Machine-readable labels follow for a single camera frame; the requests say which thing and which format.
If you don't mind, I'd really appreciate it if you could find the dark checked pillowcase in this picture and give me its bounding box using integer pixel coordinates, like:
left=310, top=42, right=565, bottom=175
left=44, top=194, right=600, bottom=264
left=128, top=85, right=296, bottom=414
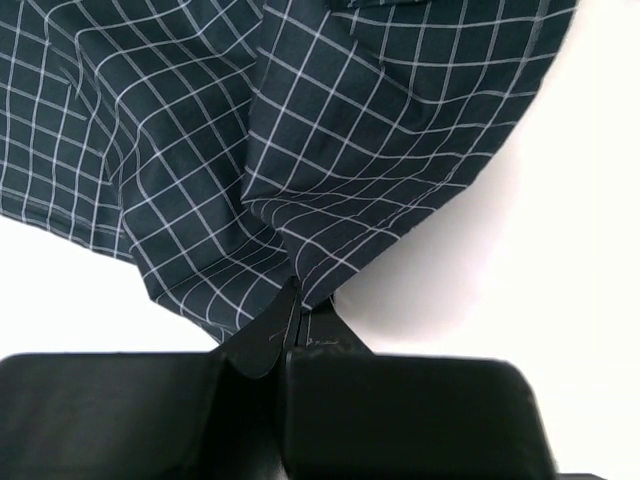
left=1, top=1, right=576, bottom=341

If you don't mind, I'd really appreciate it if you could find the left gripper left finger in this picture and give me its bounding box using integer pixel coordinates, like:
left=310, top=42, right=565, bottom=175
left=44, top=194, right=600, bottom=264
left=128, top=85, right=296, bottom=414
left=1, top=283, right=300, bottom=479

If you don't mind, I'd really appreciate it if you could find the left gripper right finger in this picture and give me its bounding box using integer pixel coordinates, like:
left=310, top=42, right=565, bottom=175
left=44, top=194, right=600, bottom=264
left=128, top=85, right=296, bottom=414
left=284, top=295, right=555, bottom=479

